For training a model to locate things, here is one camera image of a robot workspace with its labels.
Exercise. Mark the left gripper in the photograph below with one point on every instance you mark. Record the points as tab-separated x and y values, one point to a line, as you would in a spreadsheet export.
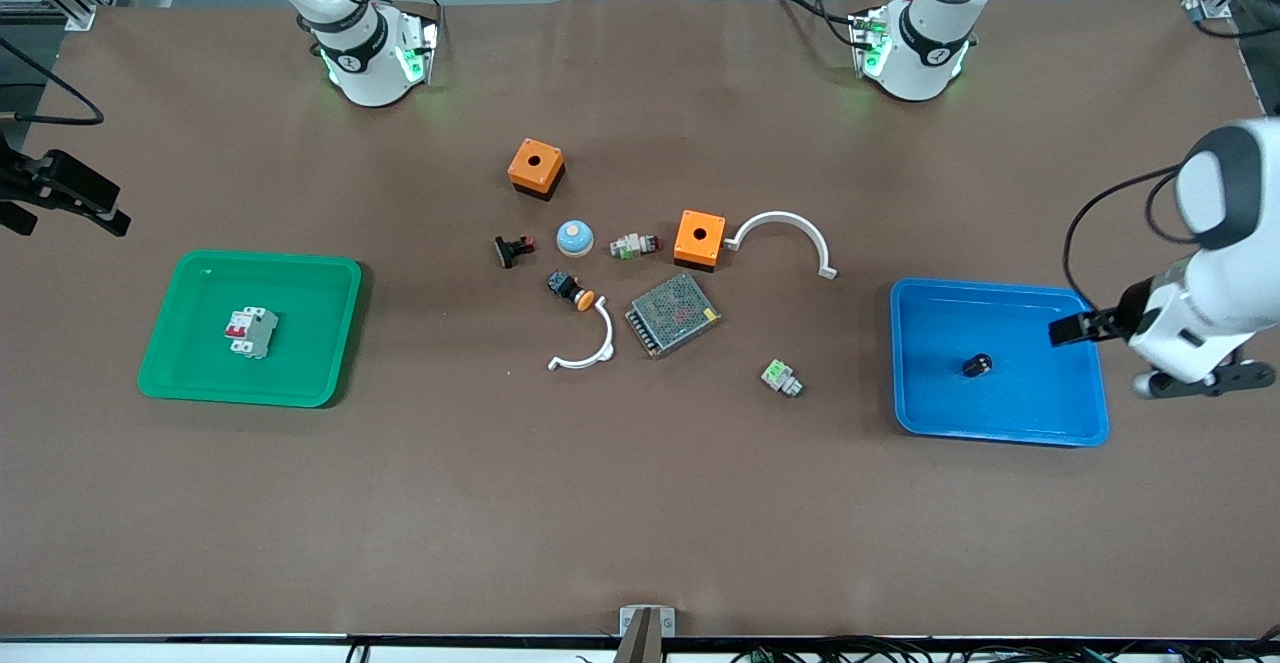
1131	309

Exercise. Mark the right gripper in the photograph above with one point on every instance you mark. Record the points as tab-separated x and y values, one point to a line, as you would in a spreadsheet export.
22	184

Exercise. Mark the black cylindrical capacitor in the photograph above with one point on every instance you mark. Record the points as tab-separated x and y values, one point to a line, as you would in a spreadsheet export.
976	365

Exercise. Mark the white red circuit breaker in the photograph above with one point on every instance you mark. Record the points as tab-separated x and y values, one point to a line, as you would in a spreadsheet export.
255	333

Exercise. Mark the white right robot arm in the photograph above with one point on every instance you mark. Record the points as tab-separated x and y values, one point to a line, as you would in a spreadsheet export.
365	73

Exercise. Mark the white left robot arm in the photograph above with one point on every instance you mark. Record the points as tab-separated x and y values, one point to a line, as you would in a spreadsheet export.
920	63

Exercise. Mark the blue plastic tray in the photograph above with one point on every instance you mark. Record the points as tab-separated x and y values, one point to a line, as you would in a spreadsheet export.
1040	383

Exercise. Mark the green plastic tray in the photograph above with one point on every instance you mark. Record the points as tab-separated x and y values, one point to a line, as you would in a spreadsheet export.
300	343

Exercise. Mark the orange button box with hole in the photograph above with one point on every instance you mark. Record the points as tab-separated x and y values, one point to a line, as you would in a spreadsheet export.
535	165
700	235

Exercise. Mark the metal mesh power supply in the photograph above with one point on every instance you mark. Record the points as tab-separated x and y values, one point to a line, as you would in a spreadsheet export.
672	315

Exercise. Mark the white red green push button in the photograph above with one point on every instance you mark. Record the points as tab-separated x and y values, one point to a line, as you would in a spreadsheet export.
632	245

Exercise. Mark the black orange-head push button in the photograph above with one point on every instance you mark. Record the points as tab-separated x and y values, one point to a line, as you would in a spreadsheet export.
566	287

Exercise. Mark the blue dome button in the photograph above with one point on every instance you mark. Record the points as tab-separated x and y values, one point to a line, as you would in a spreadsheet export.
575	239

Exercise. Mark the green white switch block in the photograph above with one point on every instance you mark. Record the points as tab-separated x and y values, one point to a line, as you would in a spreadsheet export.
780	377

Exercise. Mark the large white curved bracket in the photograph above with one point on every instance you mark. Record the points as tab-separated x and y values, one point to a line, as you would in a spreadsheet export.
780	216

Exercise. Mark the black red switch part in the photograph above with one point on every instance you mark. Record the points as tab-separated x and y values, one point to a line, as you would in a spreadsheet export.
512	251

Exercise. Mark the small white curved bracket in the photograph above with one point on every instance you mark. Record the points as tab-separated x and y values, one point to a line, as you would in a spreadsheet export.
607	335

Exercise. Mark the metal table edge bracket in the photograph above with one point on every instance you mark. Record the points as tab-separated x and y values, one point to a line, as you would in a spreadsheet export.
647	625

